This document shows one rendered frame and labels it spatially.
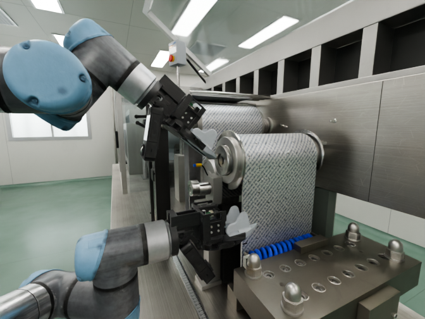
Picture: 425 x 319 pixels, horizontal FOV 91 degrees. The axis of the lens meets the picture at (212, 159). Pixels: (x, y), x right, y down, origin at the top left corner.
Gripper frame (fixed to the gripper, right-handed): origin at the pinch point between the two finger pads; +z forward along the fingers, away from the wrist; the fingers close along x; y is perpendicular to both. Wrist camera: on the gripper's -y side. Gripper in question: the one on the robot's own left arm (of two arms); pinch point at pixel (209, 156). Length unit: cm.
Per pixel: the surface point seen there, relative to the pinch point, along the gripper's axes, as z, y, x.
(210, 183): 5.1, -5.2, 0.7
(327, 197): 37.7, 12.8, -6.2
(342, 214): 284, 79, 132
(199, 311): 18.5, -31.1, -6.5
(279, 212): 21.6, -0.8, -8.2
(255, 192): 11.5, -1.0, -8.2
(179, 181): 24, -12, 66
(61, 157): -65, -139, 548
